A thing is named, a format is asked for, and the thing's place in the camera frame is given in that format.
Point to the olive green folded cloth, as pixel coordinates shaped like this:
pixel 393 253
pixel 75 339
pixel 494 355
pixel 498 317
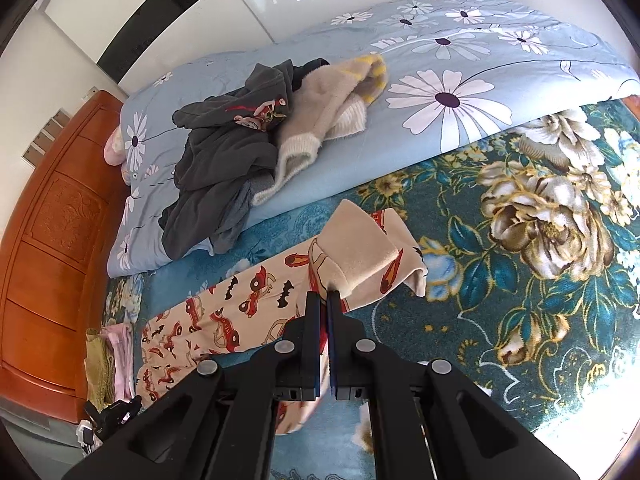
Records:
pixel 100 370

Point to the pink pillow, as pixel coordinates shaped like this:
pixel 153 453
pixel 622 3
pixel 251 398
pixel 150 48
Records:
pixel 113 148

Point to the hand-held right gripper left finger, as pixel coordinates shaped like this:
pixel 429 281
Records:
pixel 313 340

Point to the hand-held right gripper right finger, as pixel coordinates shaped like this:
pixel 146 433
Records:
pixel 334 340

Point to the white wardrobe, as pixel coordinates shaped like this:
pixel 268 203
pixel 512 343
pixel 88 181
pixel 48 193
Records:
pixel 240 5

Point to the cream car print pants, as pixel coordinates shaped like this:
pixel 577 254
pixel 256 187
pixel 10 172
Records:
pixel 250 305

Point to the orange wooden headboard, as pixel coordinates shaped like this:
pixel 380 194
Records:
pixel 55 240

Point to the light blue daisy quilt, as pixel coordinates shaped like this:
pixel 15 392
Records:
pixel 450 70

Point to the pink folded cloth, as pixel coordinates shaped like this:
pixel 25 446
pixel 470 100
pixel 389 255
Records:
pixel 122 355

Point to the dark grey hooded jacket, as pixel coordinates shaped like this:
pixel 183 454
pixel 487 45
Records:
pixel 225 160

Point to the beige fuzzy sweater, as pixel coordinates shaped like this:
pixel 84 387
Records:
pixel 320 120

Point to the teal floral bed sheet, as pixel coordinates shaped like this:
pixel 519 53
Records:
pixel 500 270

